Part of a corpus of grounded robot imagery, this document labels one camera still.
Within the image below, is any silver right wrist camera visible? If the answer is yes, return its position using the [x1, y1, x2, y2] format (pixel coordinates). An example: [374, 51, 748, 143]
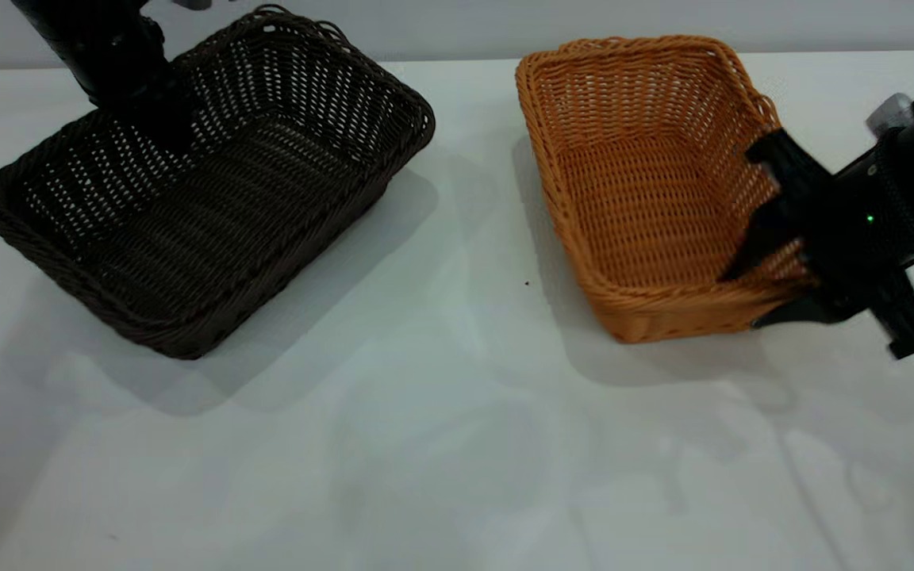
[866, 93, 914, 134]

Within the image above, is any black braided sleeve cable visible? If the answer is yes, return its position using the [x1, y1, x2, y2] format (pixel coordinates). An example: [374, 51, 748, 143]
[874, 127, 914, 259]

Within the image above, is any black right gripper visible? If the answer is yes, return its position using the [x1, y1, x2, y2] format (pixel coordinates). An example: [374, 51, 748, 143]
[717, 128, 914, 359]

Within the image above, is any orange woven wicker basket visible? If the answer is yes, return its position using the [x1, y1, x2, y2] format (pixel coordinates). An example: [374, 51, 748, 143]
[515, 34, 819, 345]

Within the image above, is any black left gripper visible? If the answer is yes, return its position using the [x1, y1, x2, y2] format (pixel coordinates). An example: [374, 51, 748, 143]
[11, 0, 198, 155]

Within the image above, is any black woven wicker basket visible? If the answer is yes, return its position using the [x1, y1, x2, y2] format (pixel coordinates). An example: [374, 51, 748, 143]
[0, 4, 436, 361]

